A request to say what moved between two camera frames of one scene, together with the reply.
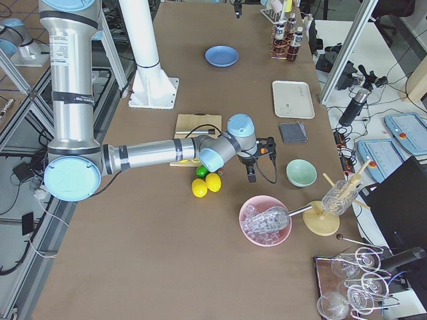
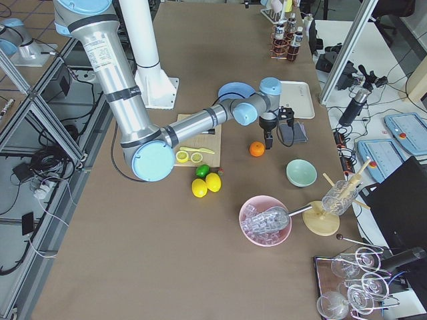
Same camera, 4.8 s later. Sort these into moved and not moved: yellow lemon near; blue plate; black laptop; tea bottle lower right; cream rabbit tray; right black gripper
Moved: blue plate; right black gripper
Not moved: yellow lemon near; black laptop; cream rabbit tray; tea bottle lower right
